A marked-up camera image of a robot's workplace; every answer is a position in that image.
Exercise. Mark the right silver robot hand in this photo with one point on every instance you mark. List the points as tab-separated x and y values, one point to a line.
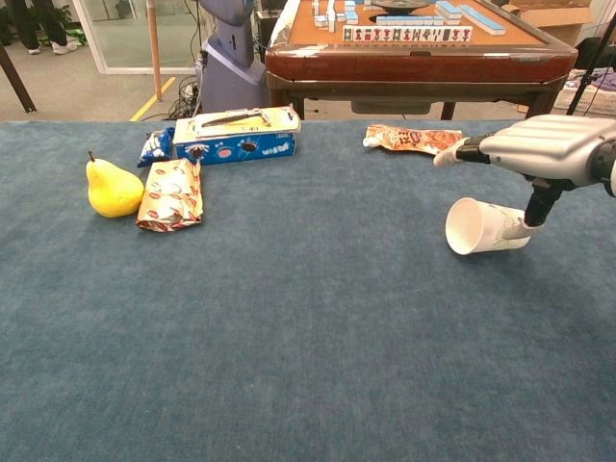
553	149

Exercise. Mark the white paper cup green print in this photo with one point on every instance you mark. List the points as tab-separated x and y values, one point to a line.
464	226

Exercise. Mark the white plastic basket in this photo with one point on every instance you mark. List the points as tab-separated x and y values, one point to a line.
589	101

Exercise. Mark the black tripod leg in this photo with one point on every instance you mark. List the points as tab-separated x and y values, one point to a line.
584	79

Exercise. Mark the black bag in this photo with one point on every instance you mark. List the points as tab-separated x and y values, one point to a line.
589	50

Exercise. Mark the cardboard box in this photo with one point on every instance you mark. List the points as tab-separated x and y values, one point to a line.
553	17

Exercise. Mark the orange spouted drink pouch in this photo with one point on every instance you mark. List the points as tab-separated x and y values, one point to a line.
414	139

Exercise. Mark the long row blue-backed mahjong tiles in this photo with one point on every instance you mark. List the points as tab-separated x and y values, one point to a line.
481	19

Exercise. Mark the brown mahjong table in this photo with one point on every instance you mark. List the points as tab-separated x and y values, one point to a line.
414	67

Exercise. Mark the stacked blue-backed mahjong tiles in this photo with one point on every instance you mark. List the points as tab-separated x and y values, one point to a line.
448	12

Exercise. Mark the row of face-up mahjong tiles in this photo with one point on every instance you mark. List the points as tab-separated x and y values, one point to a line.
406	33

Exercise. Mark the short row blue-backed mahjong tiles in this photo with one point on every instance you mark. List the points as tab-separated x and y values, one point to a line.
409	20

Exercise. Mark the cluster of upright mahjong tiles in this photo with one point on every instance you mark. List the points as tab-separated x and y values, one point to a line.
332	14

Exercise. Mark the blue felt table cloth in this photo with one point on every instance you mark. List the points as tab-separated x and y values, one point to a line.
289	313

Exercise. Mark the utility knife blister pack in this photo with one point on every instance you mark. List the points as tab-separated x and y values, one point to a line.
240	122

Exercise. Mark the blue cookie box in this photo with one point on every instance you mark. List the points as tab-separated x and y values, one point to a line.
236	149

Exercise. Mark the red and white snack bag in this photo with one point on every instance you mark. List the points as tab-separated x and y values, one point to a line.
171	197

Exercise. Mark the small blue cookie packet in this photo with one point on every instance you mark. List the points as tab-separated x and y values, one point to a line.
156	146

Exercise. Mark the wooden pole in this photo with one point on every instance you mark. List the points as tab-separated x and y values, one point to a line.
155	53

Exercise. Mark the yellow pear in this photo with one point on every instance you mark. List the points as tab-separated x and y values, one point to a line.
113	192

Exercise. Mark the person in black trousers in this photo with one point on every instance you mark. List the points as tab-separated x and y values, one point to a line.
29	24

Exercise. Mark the black slanted table leg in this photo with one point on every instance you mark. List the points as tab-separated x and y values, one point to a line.
17	79

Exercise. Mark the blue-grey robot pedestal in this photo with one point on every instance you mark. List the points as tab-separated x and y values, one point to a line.
231	62

